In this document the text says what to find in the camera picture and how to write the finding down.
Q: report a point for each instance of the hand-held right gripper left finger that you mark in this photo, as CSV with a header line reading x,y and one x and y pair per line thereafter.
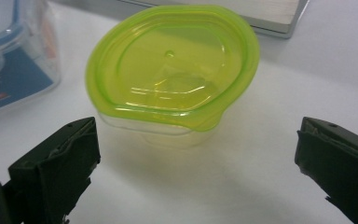
x,y
56,168

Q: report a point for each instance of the clear storage box blue-rimmed lid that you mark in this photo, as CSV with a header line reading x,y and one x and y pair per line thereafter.
x,y
18,77

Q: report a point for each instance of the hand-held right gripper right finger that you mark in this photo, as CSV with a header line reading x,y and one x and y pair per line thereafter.
x,y
341,165

